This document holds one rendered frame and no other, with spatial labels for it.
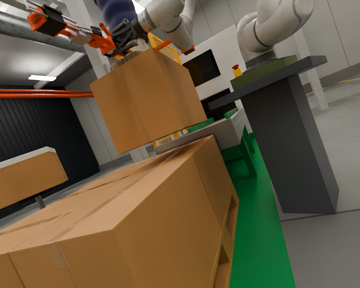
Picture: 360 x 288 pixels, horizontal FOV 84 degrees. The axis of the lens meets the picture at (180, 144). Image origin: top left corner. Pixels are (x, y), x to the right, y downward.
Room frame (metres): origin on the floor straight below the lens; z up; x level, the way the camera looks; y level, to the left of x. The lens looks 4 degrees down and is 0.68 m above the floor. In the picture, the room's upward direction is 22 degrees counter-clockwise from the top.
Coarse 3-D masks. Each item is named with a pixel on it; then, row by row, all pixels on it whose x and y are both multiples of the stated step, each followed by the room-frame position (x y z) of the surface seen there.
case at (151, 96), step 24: (120, 72) 1.02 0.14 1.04; (144, 72) 0.97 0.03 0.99; (168, 72) 1.03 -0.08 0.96; (96, 96) 1.08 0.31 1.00; (120, 96) 1.03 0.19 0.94; (144, 96) 0.99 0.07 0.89; (168, 96) 0.95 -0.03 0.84; (192, 96) 1.32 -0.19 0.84; (120, 120) 1.05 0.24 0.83; (144, 120) 1.00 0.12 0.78; (168, 120) 0.96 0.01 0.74; (192, 120) 1.11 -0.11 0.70; (120, 144) 1.07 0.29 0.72; (144, 144) 1.02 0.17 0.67
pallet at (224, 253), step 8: (232, 184) 1.48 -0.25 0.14; (232, 192) 1.39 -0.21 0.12; (232, 200) 1.38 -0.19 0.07; (232, 208) 1.38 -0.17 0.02; (232, 216) 1.27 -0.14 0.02; (224, 224) 1.00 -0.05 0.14; (232, 224) 1.18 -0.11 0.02; (224, 232) 0.96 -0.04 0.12; (232, 232) 1.10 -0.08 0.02; (224, 240) 0.92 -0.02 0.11; (232, 240) 1.03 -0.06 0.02; (224, 248) 0.89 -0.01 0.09; (232, 248) 0.98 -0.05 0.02; (216, 256) 0.78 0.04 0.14; (224, 256) 0.89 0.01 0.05; (232, 256) 0.94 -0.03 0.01; (216, 264) 0.75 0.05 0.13; (224, 264) 0.89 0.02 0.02; (216, 272) 0.86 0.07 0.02; (224, 272) 0.84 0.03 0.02; (216, 280) 0.82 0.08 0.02; (224, 280) 0.80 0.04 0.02
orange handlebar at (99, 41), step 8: (32, 16) 0.70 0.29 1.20; (40, 16) 0.71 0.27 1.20; (72, 24) 0.82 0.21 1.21; (64, 32) 0.83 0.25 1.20; (96, 40) 0.95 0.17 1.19; (104, 40) 0.99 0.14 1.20; (168, 40) 1.26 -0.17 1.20; (96, 48) 1.01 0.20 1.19; (104, 48) 1.05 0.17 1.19; (160, 48) 1.29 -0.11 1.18
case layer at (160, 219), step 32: (160, 160) 1.24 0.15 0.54; (192, 160) 0.93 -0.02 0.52; (96, 192) 1.00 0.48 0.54; (128, 192) 0.69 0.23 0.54; (160, 192) 0.60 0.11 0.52; (192, 192) 0.81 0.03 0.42; (224, 192) 1.22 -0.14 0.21; (32, 224) 0.83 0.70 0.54; (64, 224) 0.61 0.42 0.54; (96, 224) 0.48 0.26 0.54; (128, 224) 0.44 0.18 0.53; (160, 224) 0.54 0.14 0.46; (192, 224) 0.71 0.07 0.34; (0, 256) 0.57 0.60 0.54; (32, 256) 0.51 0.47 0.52; (64, 256) 0.47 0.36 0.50; (96, 256) 0.43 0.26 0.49; (128, 256) 0.41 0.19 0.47; (160, 256) 0.50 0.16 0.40; (192, 256) 0.63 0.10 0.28
